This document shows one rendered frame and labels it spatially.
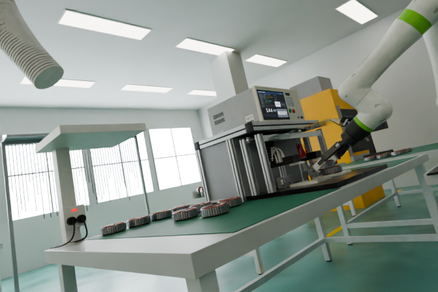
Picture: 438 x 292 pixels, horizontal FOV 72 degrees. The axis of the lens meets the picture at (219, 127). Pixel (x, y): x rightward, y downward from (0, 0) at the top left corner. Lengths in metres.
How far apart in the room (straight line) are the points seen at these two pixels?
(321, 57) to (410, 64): 1.83
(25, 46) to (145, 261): 1.31
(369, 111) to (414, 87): 5.49
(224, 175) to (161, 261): 0.94
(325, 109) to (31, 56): 4.45
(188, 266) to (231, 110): 1.19
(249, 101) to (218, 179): 0.45
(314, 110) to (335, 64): 2.18
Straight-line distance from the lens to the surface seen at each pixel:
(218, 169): 1.65
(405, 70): 6.91
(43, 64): 1.74
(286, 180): 1.61
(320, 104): 5.38
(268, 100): 1.68
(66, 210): 1.47
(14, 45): 1.84
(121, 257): 0.91
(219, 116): 1.79
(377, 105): 1.37
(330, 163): 1.48
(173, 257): 0.70
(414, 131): 6.83
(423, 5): 1.41
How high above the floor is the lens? 0.87
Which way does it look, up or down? 10 degrees up
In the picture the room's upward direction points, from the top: 13 degrees counter-clockwise
